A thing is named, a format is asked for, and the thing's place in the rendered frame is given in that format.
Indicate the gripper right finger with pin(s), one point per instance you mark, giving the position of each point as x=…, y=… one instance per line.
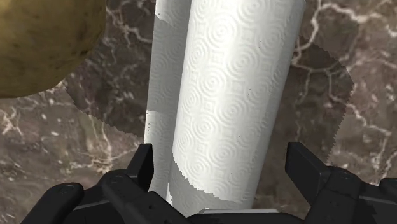
x=335, y=192

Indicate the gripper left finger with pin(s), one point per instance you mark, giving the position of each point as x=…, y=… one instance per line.
x=124, y=192

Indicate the white paper towel roll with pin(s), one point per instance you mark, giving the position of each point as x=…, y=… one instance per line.
x=223, y=102

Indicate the brown potato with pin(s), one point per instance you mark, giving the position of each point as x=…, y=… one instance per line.
x=40, y=40

